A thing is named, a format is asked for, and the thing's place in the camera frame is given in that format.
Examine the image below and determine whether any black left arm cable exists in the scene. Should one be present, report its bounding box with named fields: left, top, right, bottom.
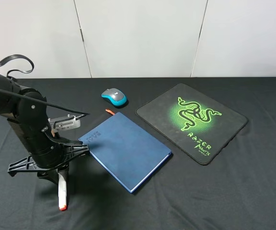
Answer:
left=0, top=55, right=91, bottom=118

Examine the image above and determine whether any grey and teal computer mouse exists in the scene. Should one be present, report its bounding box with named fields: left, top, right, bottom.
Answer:
left=101, top=88, right=127, bottom=107

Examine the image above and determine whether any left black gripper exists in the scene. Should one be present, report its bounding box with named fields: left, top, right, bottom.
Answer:
left=7, top=105, right=90, bottom=187

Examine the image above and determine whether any black green Razer mouse pad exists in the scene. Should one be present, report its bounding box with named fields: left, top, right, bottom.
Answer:
left=136, top=83, right=248, bottom=165

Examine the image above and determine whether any white marker pen orange cap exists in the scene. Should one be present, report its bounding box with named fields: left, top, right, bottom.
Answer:
left=58, top=173, right=67, bottom=211

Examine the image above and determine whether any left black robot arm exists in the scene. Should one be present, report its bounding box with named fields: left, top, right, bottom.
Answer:
left=0, top=75, right=90, bottom=184

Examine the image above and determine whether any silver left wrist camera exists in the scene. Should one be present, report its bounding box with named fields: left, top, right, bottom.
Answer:
left=48, top=115, right=81, bottom=133

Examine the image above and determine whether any blue hardcover notebook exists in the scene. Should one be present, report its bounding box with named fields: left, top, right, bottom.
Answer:
left=79, top=112, right=172, bottom=193

